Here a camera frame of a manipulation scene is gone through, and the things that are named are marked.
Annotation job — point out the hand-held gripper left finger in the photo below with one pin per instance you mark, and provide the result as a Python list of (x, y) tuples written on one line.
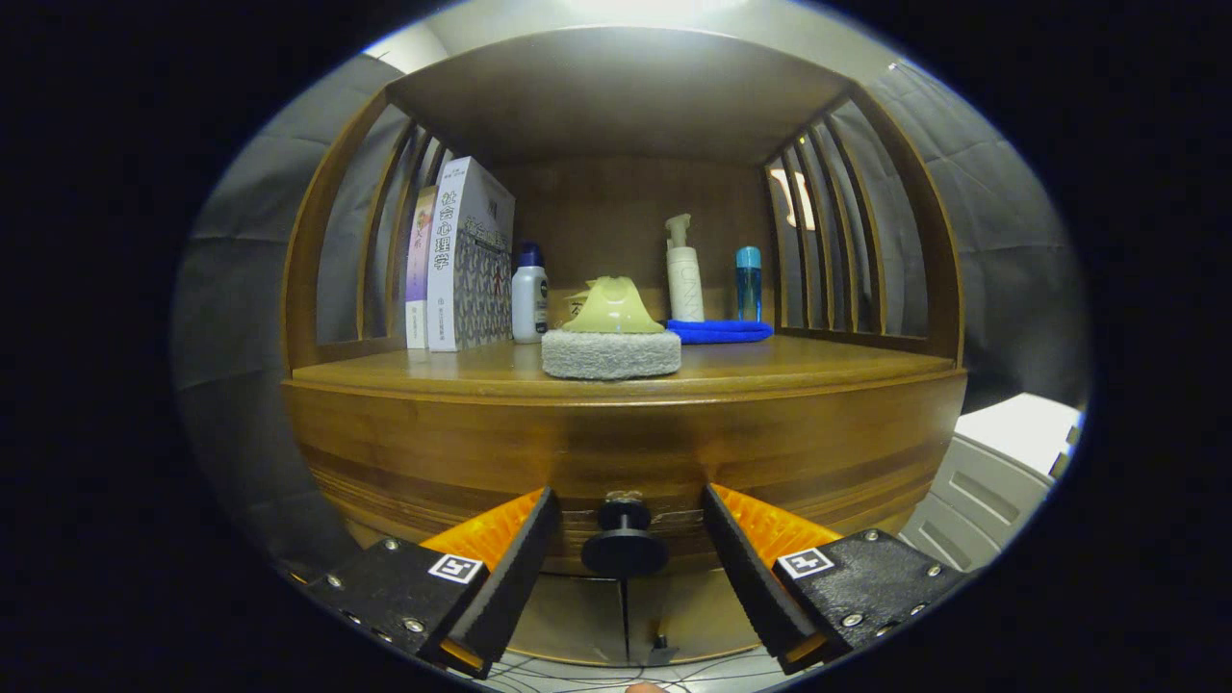
[(510, 577)]

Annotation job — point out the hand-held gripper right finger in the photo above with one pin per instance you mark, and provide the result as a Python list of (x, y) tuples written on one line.
[(746, 577)]

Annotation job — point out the wooden drawer with black knob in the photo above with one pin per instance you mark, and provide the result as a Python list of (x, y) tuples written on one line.
[(770, 452)]

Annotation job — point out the wooden cabinet door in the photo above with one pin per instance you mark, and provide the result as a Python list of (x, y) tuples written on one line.
[(693, 611), (573, 616)]

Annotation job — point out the wooden countertop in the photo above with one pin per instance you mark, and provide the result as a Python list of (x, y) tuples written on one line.
[(789, 361)]

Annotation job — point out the white drawer unit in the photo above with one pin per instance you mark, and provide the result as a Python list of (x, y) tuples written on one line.
[(1011, 433)]

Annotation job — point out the wooden cabinet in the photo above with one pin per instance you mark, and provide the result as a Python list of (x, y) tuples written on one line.
[(616, 212)]

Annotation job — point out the folded blue cloth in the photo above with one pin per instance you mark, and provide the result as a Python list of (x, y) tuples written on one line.
[(722, 331)]

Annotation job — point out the white bottle with blue cap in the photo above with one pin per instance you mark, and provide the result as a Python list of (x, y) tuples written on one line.
[(529, 303)]

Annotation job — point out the yellow lidded ceramic teacup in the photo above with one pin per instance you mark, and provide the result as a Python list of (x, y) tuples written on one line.
[(577, 306)]

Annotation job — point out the clear blue bottle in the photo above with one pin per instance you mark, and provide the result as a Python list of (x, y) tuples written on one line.
[(749, 289)]

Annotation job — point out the white pump bottle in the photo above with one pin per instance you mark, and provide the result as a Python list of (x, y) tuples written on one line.
[(685, 284)]

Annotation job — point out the thin purple book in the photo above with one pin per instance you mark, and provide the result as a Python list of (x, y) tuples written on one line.
[(419, 279)]

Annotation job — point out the thick white book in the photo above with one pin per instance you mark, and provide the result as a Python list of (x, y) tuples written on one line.
[(472, 260)]

